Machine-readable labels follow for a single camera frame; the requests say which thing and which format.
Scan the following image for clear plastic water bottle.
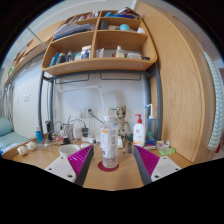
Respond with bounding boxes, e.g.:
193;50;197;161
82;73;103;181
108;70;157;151
99;115;120;169

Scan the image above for flat round red coaster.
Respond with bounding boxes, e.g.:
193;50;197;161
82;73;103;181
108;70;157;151
97;160;120;173

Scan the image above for teal pillow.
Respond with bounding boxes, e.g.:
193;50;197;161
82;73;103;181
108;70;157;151
0;117;14;137

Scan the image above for small blue box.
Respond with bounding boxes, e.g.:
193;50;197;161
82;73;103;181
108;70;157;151
143;137;158;150

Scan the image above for white red-capped pump bottle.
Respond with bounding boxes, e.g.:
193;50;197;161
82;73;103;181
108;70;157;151
132;113;146;148

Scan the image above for clear white-nozzle squeeze bottle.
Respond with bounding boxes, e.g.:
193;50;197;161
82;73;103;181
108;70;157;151
144;103;158;141

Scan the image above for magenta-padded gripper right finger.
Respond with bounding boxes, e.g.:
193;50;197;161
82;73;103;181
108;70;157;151
132;144;182;187

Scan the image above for wooden wardrobe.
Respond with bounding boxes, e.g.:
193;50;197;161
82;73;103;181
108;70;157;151
134;0;221;164

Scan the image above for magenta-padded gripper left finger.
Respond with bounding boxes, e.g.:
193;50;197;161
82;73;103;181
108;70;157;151
44;144;95;188

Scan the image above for light blue bed mattress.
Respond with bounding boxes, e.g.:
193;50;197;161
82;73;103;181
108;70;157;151
0;131;31;156

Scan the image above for small black charger block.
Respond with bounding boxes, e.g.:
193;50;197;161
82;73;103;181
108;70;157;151
62;135;72;146

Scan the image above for long wooden wall shelf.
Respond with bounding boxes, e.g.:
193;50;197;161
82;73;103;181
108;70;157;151
3;19;64;86

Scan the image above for black upright device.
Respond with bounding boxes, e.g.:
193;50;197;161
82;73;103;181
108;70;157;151
45;120;54;141

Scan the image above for wooden shelf unit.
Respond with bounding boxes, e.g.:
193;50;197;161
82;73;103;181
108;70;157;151
41;6;158;76

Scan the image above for wooden tree figure toy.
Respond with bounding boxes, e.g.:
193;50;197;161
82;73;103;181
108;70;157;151
114;105;132;138

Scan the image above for green striped hanging towel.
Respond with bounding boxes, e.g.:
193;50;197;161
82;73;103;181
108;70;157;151
203;49;224;153

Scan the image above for grey metal desk frame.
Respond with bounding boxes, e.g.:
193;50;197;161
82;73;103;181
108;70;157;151
37;63;164;143

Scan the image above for small white round object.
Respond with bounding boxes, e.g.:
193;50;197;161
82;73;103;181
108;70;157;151
26;141;38;151
17;145;28;156

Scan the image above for green packet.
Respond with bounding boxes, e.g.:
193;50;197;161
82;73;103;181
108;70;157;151
158;147;177;156

